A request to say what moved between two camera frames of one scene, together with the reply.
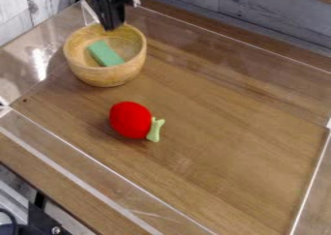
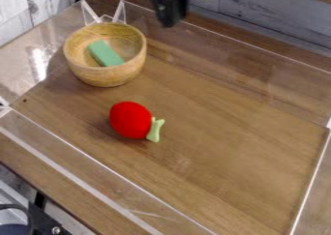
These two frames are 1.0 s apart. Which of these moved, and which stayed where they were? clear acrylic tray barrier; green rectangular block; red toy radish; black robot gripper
Moved: black robot gripper
Stayed: clear acrylic tray barrier; green rectangular block; red toy radish
